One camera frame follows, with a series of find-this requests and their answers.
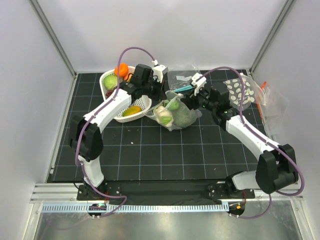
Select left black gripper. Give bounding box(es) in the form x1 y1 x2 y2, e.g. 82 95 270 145
141 76 167 102

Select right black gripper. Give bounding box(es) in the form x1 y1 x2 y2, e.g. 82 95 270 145
180 84 218 112

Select green netted melon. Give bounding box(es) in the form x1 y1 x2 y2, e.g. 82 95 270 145
171 102 198 129

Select white dotted zip bag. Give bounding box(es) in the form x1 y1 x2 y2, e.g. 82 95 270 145
144 91 202 132

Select white cauliflower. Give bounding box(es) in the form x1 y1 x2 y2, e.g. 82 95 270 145
153 105 174 128

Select white perforated plastic basket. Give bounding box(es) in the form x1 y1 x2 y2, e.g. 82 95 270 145
99 69 152 123

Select green cucumber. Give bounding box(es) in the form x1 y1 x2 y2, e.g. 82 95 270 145
165 99 180 111

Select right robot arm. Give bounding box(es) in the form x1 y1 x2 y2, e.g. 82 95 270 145
181 87 299 198

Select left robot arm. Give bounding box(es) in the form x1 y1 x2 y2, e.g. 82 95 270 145
69 64 168 200

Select blue zipper clear bag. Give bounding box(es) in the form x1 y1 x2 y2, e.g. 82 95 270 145
167 63 200 91

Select orange zipper clear bag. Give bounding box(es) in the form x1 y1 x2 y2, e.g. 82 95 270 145
257 81 289 141

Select yellow orange mango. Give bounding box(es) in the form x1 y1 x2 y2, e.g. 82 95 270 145
122 105 142 117

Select orange carrot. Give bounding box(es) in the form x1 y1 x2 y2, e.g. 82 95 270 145
123 72 133 82

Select orange tangerine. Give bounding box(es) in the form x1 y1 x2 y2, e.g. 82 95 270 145
114 63 129 78

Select dark red grapes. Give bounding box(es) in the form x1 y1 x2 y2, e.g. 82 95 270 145
105 89 115 98

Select green cabbage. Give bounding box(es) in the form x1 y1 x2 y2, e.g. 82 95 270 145
103 74 118 91

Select black grid mat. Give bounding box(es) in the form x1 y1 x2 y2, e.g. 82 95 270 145
46 69 286 182

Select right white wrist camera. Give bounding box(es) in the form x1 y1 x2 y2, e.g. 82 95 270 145
190 72 207 96

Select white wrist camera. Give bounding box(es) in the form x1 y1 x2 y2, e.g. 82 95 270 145
190 72 207 96
151 60 168 83

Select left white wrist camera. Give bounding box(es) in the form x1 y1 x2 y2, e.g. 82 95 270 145
151 60 168 83

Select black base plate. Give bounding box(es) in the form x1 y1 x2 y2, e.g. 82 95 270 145
76 181 255 206

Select aluminium front rail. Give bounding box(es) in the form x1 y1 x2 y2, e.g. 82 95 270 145
41 202 229 214

